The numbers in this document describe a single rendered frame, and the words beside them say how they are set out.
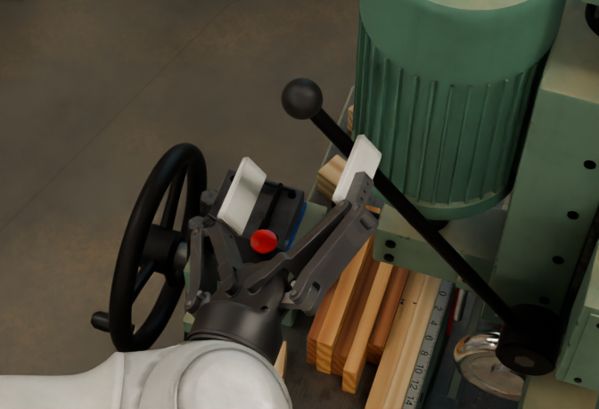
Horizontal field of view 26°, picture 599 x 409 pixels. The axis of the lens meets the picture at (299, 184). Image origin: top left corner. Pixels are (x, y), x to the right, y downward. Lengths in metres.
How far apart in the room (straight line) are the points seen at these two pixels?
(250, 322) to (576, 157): 0.33
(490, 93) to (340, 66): 1.80
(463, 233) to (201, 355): 0.66
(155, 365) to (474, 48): 0.39
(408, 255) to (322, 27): 1.59
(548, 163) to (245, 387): 0.47
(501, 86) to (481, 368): 0.39
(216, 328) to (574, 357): 0.35
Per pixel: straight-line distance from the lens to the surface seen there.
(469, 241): 1.42
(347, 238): 1.05
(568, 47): 1.13
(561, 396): 1.34
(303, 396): 1.51
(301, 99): 1.07
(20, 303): 2.64
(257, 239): 1.46
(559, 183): 1.20
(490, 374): 1.40
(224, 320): 1.05
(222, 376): 0.81
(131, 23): 3.01
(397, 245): 1.43
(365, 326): 1.49
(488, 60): 1.08
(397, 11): 1.06
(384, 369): 1.48
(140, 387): 0.84
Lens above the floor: 2.28
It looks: 57 degrees down
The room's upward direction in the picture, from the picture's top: straight up
